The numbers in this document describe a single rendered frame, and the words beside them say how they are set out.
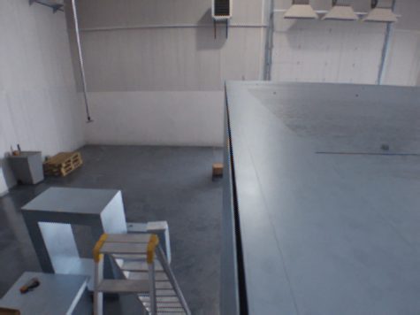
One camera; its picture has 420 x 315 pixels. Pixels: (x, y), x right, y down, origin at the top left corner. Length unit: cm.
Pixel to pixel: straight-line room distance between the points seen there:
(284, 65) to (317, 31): 179
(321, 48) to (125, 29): 790
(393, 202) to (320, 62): 1073
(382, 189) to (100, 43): 1145
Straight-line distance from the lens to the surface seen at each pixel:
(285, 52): 1050
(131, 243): 157
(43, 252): 435
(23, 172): 892
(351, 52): 1142
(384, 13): 1122
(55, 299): 383
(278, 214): 17
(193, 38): 1041
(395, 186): 25
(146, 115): 1096
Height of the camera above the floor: 329
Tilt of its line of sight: 20 degrees down
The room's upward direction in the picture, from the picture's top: straight up
